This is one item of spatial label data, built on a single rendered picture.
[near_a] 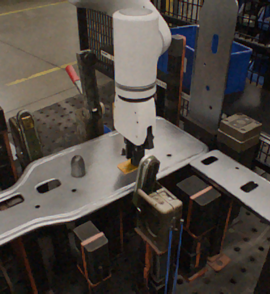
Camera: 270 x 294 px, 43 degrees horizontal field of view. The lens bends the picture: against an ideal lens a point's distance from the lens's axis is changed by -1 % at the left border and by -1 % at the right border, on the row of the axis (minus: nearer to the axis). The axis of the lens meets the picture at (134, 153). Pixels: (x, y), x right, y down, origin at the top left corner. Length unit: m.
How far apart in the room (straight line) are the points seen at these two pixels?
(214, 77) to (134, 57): 0.32
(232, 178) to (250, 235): 0.34
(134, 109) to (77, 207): 0.23
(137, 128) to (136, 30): 0.20
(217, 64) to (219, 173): 0.28
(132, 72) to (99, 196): 0.27
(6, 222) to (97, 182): 0.21
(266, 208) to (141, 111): 0.32
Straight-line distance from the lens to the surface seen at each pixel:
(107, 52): 1.44
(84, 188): 0.76
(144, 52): 0.65
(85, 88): 0.89
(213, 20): 0.90
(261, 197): 0.78
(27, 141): 0.88
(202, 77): 0.95
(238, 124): 0.90
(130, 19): 0.63
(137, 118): 0.70
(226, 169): 0.83
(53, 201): 0.74
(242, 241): 1.09
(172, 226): 0.68
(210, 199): 0.77
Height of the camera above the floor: 1.50
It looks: 36 degrees down
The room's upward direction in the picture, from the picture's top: straight up
